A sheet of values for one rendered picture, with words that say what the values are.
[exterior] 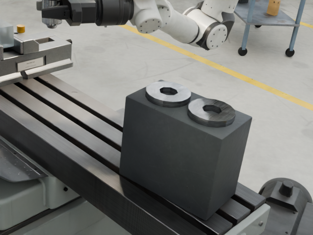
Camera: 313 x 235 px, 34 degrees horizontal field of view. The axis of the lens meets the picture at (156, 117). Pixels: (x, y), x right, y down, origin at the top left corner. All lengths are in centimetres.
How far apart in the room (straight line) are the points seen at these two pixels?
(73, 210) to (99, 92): 230
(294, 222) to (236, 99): 214
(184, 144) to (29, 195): 44
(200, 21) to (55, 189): 62
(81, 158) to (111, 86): 257
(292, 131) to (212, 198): 255
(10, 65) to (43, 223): 44
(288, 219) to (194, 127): 86
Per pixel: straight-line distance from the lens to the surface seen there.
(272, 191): 178
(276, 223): 168
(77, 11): 118
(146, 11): 125
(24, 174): 118
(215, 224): 99
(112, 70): 393
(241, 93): 385
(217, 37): 145
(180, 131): 93
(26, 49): 144
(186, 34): 140
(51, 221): 131
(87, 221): 141
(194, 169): 95
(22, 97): 137
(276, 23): 459
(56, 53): 151
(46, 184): 123
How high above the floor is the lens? 162
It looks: 29 degrees down
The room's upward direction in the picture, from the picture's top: 7 degrees clockwise
